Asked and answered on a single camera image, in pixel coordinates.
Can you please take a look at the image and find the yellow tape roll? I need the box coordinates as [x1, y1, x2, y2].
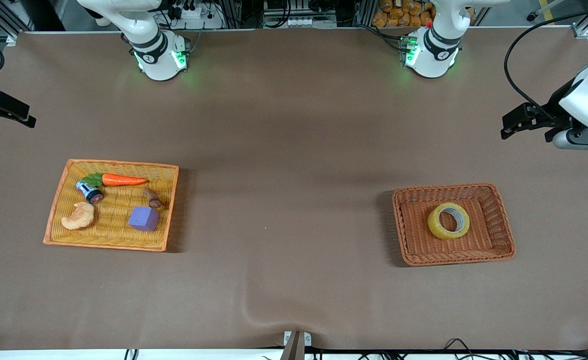
[428, 202, 471, 241]

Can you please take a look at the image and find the small blue battery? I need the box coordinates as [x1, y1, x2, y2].
[76, 180, 104, 205]

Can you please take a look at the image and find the toy croissant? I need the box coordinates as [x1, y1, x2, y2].
[61, 201, 95, 231]

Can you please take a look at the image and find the orange toy carrot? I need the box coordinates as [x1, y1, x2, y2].
[82, 172, 149, 188]

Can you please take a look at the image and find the brown wicker basket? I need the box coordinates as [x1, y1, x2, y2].
[392, 183, 516, 267]

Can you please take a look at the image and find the yellow wicker tray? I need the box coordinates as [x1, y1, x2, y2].
[43, 159, 180, 252]

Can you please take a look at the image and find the brown toy mushroom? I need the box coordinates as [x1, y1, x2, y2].
[143, 187, 163, 209]

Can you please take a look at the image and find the purple foam cube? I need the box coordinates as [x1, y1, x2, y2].
[128, 205, 160, 232]

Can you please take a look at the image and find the orange snack bags pile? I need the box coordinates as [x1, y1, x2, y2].
[372, 0, 435, 29]

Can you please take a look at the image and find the white power strip with plugs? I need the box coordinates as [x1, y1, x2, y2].
[166, 0, 225, 30]

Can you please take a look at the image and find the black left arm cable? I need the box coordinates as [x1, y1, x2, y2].
[504, 9, 588, 119]

